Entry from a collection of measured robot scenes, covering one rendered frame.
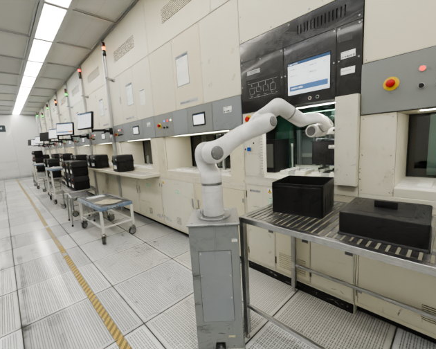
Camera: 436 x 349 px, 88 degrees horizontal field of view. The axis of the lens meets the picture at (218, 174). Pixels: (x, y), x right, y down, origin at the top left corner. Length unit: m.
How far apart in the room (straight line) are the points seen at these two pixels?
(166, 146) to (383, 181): 2.35
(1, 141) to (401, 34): 14.26
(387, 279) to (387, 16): 1.44
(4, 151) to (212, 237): 13.59
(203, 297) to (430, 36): 1.72
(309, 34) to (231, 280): 1.57
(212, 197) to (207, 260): 0.34
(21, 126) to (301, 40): 13.70
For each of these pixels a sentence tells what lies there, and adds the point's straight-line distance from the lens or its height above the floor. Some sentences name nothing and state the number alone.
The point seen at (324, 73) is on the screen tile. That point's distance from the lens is 1.68.
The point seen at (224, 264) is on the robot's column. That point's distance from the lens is 1.30.
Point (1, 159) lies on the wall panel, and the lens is 14.41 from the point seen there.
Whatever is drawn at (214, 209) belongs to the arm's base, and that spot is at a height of 0.81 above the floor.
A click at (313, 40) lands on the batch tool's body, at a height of 1.78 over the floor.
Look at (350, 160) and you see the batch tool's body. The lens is 1.54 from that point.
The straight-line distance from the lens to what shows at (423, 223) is 1.07.
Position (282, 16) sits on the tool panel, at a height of 2.00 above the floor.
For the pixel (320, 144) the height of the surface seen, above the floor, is 1.11.
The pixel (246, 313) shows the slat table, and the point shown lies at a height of 0.17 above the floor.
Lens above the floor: 1.18
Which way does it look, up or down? 8 degrees down
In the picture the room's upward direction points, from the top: 3 degrees counter-clockwise
